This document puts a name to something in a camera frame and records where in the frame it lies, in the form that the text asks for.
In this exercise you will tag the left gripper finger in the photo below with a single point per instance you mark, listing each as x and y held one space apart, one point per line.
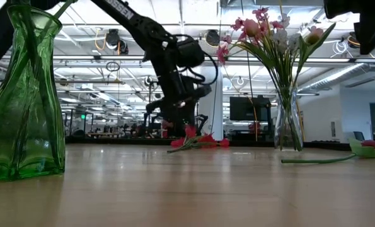
201 123
149 108

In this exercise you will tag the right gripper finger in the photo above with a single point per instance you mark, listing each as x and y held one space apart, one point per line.
357 8
374 31

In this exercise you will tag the clear glass vase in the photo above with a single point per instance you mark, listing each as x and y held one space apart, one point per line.
288 135

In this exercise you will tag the pink flower bunch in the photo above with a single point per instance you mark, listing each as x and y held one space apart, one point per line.
260 13

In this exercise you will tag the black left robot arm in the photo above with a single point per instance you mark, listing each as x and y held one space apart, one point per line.
136 19

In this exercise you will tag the green glass vase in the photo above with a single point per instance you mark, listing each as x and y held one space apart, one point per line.
14 126

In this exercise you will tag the black crossbar with light strip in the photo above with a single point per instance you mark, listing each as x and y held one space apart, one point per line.
80 58

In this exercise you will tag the blue chair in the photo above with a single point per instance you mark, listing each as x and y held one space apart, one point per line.
359 136

